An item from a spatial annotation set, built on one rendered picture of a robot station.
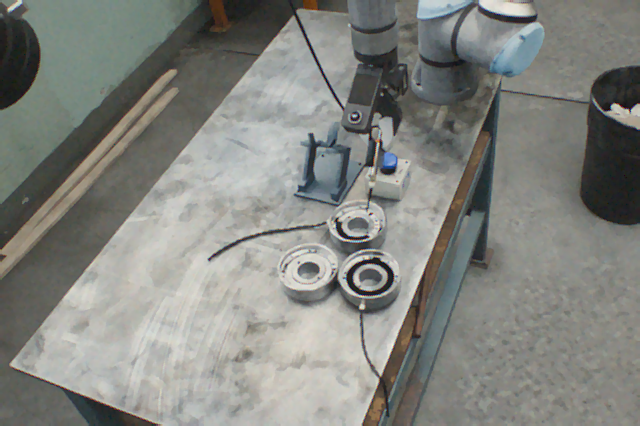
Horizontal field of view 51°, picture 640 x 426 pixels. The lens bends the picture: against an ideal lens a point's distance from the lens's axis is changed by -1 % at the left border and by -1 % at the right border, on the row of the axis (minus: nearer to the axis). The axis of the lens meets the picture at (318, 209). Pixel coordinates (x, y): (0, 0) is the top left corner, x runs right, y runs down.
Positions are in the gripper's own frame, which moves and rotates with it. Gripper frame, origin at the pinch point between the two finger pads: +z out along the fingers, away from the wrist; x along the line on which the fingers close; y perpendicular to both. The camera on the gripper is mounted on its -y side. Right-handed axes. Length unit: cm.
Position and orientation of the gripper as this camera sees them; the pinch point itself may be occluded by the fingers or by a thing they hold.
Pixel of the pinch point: (377, 147)
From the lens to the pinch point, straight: 122.9
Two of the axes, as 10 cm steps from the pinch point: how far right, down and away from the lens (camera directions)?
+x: -8.9, -2.4, 3.8
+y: 4.3, -6.8, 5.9
